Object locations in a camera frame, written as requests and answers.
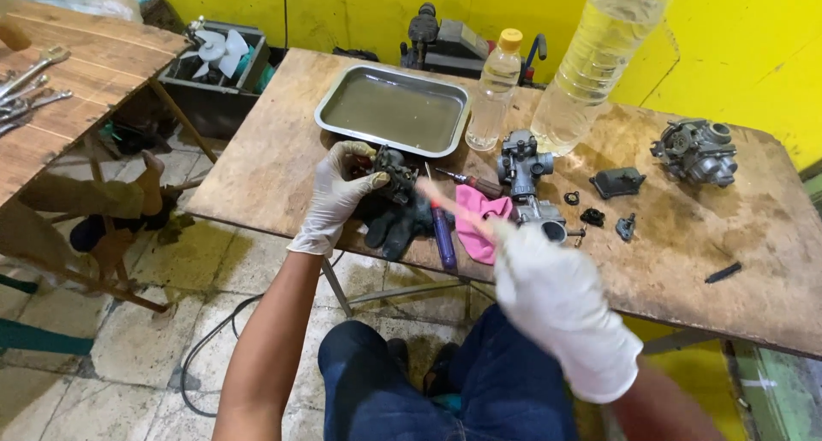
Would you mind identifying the person's left hand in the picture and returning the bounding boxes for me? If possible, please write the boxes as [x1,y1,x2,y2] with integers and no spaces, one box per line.
[287,140,390,259]

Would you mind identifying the person's blue jeans legs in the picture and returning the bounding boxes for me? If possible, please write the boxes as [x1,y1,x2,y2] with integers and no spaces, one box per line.
[317,302,582,441]

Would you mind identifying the small bottle with yellow cap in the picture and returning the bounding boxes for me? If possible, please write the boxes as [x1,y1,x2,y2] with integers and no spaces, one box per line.
[465,28,524,152]

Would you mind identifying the black carburetor cover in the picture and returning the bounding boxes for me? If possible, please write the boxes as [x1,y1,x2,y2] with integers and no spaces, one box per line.
[589,166,647,200]

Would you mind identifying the green bench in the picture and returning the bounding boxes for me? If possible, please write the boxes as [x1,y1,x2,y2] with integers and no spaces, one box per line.
[0,273,95,357]

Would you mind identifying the brown handled screwdriver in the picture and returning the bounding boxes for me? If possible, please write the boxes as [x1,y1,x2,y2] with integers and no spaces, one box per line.
[435,166,506,200]

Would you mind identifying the silver carburetor with round bore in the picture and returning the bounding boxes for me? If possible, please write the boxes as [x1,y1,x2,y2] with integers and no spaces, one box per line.
[512,196,570,244]

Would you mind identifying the wooden table with wrenches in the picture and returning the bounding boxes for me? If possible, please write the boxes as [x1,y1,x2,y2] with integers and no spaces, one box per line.
[0,0,219,313]

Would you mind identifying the large grey carburetor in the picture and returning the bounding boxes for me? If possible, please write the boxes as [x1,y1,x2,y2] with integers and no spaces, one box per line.
[650,118,739,188]

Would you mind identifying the purple handled screwdriver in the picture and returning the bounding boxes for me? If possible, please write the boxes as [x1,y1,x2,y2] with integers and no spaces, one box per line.
[424,161,459,272]

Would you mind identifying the dark crate with white fan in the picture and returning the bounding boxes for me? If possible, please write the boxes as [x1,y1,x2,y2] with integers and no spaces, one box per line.
[157,16,278,141]

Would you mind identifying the person's right hand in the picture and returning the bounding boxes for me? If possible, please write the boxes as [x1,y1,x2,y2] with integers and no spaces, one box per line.
[491,220,643,405]

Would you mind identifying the small dark carburetor body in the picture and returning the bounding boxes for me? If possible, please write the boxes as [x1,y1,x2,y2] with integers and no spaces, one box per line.
[371,146,420,206]

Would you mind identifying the rectangular metal tray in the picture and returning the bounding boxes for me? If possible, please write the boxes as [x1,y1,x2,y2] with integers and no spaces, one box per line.
[314,65,471,158]

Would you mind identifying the pink cloth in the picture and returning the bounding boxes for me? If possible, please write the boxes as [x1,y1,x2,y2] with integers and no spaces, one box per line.
[454,184,515,266]

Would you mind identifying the black cable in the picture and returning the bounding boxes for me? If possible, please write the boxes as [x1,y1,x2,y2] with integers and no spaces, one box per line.
[179,251,348,420]

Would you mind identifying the black machine with blue handle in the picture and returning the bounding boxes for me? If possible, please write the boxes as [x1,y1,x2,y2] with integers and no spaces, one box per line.
[399,2,548,87]

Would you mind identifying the upright grey carburetor body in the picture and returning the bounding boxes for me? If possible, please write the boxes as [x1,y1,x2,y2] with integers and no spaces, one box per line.
[496,129,555,202]

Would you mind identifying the large clear plastic bottle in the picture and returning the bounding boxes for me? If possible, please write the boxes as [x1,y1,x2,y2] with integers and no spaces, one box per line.
[530,0,675,157]

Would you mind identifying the person's black shoes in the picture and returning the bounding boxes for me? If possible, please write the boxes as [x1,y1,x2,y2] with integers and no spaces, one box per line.
[385,337,461,398]

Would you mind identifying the black work glove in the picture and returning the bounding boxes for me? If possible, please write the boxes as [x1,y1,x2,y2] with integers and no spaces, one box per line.
[355,189,453,262]

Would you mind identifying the black plastic stick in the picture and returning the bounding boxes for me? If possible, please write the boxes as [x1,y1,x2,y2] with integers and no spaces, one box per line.
[704,262,743,284]

